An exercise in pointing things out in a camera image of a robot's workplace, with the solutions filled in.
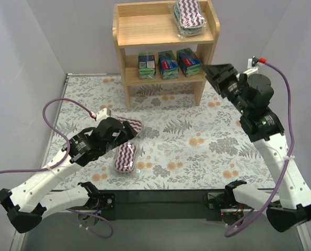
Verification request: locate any green blue sponge pack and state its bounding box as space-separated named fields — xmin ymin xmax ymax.
xmin=176 ymin=48 xmax=202 ymax=77
xmin=138 ymin=52 xmax=156 ymax=79
xmin=158 ymin=50 xmax=179 ymax=80

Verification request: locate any pink wavy sponge top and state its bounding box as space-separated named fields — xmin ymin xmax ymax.
xmin=116 ymin=117 xmax=143 ymax=137

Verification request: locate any floral patterned table mat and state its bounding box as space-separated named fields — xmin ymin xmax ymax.
xmin=46 ymin=76 xmax=274 ymax=190

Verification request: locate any white cable connector tag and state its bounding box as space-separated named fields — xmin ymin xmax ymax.
xmin=89 ymin=108 xmax=111 ymax=121

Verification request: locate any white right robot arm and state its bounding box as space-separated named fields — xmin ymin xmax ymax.
xmin=202 ymin=64 xmax=311 ymax=237

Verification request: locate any pink wavy sponge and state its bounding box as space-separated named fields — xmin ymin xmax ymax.
xmin=116 ymin=117 xmax=143 ymax=137
xmin=168 ymin=0 xmax=207 ymax=38
xmin=114 ymin=142 xmax=137 ymax=174

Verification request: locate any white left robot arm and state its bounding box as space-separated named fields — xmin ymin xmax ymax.
xmin=0 ymin=118 xmax=143 ymax=233

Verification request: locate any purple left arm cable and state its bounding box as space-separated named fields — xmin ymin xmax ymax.
xmin=0 ymin=98 xmax=114 ymax=238

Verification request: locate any wooden two-tier shelf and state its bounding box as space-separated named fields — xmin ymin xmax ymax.
xmin=112 ymin=1 xmax=221 ymax=106

